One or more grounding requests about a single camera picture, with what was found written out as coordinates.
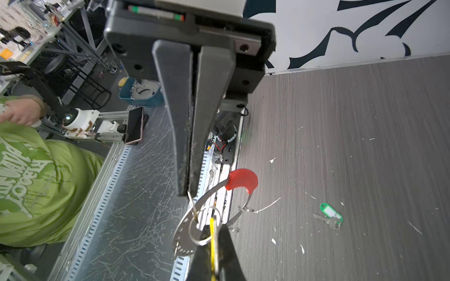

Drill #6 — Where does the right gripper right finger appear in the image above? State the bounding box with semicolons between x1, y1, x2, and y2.
215;225;246;281

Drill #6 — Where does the yellow capped key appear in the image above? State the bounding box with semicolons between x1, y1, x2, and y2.
209;217;217;281

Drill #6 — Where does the white teleoperation handle device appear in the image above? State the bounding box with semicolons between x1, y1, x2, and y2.
62;108;128;142

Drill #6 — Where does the operator in green shirt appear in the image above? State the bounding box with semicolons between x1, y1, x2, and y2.
1;95;104;248

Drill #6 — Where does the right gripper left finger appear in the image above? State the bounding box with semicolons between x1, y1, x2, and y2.
186;242;213;281

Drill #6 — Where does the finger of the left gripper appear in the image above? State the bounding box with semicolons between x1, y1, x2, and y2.
188;46;236;197
152;40;192;196

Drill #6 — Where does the black smartphone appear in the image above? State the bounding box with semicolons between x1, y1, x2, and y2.
124;107;144;145

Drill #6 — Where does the teal bin with chain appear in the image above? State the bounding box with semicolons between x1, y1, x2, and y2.
118;77;165;108

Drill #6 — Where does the green capped key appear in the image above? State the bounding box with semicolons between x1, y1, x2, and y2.
312;203;343;231

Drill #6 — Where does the large wire keyring red sleeve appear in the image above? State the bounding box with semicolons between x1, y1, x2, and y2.
172;169;259;258

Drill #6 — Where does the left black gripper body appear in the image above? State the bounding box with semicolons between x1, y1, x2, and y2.
104;1;276;112

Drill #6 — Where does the white slotted cable duct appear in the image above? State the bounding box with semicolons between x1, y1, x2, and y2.
48;143;131;281

